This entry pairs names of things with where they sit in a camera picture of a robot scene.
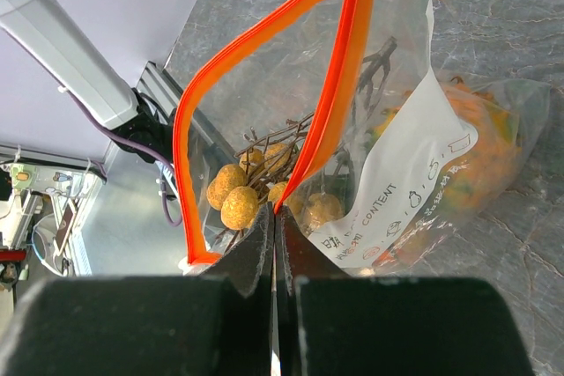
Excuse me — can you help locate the tan plastic longan bunch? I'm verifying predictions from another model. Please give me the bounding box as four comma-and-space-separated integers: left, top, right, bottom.
206, 36, 397, 245

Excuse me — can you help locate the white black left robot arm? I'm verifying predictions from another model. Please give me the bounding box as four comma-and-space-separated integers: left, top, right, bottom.
1, 0, 173, 164

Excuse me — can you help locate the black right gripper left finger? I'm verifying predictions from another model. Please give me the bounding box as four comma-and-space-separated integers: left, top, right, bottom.
1, 205, 274, 375

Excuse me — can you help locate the orange plastic pineapple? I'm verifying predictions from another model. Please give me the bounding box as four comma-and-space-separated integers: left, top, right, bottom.
373, 76, 523, 271

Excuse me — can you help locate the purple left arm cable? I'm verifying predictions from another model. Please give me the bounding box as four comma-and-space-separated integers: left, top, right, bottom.
65, 89, 184, 228

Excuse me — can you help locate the clear zip top bag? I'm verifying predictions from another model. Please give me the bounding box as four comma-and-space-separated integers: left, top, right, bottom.
173, 0, 550, 276

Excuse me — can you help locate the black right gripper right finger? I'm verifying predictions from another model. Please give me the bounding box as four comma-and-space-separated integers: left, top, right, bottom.
274, 207, 533, 375

